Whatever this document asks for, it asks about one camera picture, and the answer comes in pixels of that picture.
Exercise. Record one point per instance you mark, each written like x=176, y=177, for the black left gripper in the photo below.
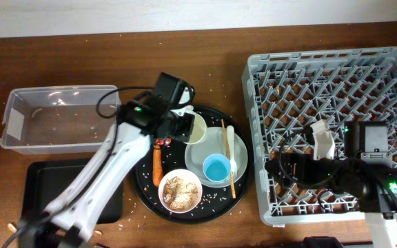
x=185, y=136

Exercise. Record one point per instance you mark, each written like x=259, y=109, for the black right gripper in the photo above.
x=303, y=162

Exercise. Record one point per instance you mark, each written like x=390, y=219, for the white plastic cup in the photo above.
x=199, y=129

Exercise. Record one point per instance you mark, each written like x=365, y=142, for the blue plastic cup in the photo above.
x=216, y=168

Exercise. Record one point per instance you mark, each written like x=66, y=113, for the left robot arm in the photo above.
x=69, y=220

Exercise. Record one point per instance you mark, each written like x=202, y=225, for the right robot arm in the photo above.
x=365, y=173

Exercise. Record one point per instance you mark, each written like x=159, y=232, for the grey plastic dishwasher rack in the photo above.
x=284, y=92

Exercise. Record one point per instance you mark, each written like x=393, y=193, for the red snack wrapper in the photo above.
x=164, y=142

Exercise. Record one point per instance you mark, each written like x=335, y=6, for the orange carrot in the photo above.
x=157, y=170

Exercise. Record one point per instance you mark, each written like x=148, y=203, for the grey round plate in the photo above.
x=213, y=143

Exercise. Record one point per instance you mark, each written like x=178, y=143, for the wooden chopstick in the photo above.
x=227, y=151

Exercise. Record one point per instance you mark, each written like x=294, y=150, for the white plastic fork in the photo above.
x=231, y=142

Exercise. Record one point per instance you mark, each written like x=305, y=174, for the white bowl with food scraps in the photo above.
x=180, y=191

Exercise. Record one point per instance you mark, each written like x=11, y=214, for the clear plastic bin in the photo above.
x=58, y=120

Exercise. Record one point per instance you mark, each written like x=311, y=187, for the round black tray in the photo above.
x=215, y=202

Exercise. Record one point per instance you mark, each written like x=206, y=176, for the black rectangular tray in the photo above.
x=45, y=180

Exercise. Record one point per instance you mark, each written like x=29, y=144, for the peanut shell on table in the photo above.
x=97, y=233
x=12, y=227

